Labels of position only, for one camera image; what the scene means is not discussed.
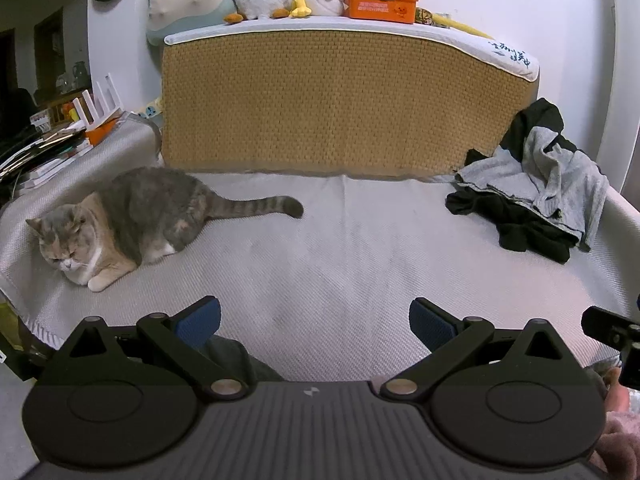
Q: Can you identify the person's right forearm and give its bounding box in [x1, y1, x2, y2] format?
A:
[592, 400, 640, 480]

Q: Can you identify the woven tan headboard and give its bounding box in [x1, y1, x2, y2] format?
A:
[161, 22, 542, 181]

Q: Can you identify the orange first aid box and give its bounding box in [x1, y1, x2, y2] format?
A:
[345, 0, 420, 25]

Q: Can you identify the stack of books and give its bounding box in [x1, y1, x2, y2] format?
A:
[0, 125, 94, 191]

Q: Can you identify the black white-striped garment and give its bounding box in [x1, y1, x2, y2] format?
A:
[501, 97, 581, 166]

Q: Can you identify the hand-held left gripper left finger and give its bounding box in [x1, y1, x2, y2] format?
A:
[36, 296, 249, 402]

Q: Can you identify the grey tabby cat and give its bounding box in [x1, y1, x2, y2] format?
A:
[25, 166, 305, 293]

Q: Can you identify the person's right hand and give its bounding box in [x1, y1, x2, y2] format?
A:
[604, 367, 632, 413]

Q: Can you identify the teal and cream pillow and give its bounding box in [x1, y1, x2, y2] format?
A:
[146, 0, 238, 46]

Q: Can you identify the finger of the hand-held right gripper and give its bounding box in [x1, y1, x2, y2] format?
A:
[581, 306, 640, 391]

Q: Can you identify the black and grey knit sweater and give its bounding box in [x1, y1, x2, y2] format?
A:
[446, 127, 611, 265]

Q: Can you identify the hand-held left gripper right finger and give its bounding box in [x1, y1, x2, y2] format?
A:
[379, 297, 597, 404]

